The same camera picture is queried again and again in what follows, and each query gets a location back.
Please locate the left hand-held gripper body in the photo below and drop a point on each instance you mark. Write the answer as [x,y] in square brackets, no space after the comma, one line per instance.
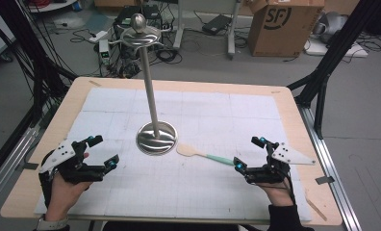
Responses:
[79,171]

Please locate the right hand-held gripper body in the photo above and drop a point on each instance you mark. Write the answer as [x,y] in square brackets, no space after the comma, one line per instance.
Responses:
[268,171]

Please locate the metal utensil stand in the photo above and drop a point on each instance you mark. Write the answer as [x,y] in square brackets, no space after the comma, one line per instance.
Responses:
[150,96]

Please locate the person's right hand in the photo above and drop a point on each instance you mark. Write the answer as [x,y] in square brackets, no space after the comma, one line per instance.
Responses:
[278,195]

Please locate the person's left hand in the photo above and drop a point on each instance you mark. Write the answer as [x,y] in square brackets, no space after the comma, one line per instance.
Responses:
[63,195]

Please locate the white grid mat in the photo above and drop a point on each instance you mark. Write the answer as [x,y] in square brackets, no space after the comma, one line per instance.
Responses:
[211,192]

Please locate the grey tape piece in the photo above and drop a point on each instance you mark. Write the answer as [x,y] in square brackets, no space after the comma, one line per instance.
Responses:
[30,166]
[325,180]

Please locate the silver wristwatch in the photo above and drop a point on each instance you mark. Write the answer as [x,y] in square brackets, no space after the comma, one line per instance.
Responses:
[52,223]

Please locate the thin wooden strip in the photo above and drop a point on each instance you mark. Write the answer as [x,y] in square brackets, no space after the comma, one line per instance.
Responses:
[317,209]

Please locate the white device with green display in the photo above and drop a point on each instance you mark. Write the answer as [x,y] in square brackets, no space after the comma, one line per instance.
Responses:
[104,51]

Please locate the white power strip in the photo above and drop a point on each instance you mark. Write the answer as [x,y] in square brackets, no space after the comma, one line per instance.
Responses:
[98,37]

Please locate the printed cardboard box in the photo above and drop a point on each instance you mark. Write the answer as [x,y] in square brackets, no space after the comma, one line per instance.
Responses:
[284,38]

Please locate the white stand leg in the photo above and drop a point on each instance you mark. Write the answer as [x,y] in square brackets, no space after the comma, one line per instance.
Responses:
[232,32]
[179,29]

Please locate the black flat device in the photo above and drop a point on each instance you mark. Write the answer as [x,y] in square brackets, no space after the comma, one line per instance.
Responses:
[216,24]

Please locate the black electronics box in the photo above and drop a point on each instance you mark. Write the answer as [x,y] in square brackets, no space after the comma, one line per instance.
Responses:
[137,16]

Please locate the grey rounded device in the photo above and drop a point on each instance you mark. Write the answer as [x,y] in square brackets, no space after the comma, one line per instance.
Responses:
[331,25]

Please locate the white round table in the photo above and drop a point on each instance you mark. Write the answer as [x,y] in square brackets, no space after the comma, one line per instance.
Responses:
[54,5]

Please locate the aluminium rail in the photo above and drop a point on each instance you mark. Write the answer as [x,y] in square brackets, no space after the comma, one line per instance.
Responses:
[329,166]
[9,163]

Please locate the black frame strut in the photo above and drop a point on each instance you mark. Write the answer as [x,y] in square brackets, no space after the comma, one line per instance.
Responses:
[333,51]

